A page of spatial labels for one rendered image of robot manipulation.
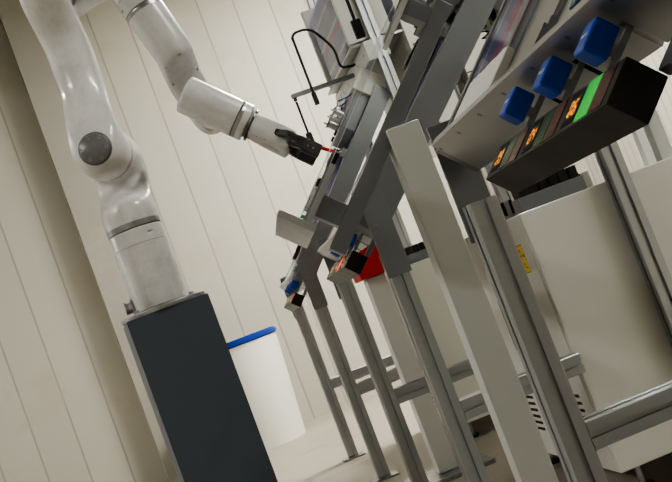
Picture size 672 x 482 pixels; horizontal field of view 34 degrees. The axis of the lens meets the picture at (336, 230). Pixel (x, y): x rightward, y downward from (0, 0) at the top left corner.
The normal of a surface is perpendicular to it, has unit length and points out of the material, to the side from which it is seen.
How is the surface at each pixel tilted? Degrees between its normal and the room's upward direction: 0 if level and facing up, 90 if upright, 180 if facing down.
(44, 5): 130
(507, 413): 90
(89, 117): 62
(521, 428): 90
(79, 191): 90
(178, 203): 90
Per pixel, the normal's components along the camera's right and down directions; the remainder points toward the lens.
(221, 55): 0.22, -0.15
